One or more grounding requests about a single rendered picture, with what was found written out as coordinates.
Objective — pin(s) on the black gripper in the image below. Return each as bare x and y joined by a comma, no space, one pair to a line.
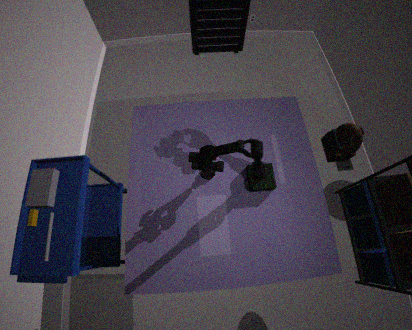
216,166

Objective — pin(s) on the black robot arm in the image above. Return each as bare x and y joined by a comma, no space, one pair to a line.
208,153

